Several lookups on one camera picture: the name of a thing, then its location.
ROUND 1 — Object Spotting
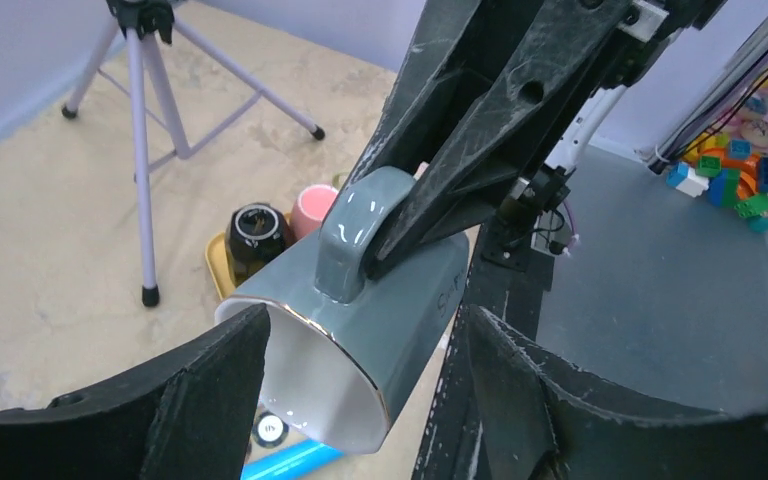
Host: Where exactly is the lilac tripod stand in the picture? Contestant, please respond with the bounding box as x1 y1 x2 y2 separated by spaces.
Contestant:
61 0 325 308

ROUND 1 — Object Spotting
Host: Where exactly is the yellow plastic tray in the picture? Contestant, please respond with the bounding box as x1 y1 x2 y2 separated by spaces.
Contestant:
205 213 293 303

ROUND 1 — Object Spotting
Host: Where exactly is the round brown white token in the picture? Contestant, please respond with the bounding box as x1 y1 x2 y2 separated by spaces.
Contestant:
252 410 290 449

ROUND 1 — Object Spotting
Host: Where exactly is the pile of toy bricks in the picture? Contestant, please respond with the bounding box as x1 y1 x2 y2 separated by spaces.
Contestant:
666 133 768 233

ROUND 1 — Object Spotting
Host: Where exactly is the grey ceramic mug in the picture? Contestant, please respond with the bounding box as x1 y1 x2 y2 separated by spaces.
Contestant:
215 167 470 454

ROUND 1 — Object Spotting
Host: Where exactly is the blue toy microphone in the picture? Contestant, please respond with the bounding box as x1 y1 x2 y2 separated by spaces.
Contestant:
240 440 343 480

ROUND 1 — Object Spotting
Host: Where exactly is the black ceramic mug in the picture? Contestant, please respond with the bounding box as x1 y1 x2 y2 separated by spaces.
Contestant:
224 203 295 286

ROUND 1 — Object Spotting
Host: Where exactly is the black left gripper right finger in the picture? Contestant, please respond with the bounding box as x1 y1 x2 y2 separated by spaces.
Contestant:
466 305 768 479

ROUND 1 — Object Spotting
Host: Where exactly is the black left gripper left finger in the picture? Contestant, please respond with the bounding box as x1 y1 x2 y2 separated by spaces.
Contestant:
0 304 270 479

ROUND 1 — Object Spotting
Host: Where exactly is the black table edge rail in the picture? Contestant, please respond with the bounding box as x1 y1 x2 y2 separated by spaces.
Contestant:
411 223 554 479

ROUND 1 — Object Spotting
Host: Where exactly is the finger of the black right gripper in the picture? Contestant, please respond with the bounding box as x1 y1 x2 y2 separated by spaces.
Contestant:
365 1 633 279
346 1 544 189

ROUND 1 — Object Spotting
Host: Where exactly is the pink ceramic mug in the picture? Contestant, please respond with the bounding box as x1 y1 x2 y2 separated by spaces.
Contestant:
289 184 338 240

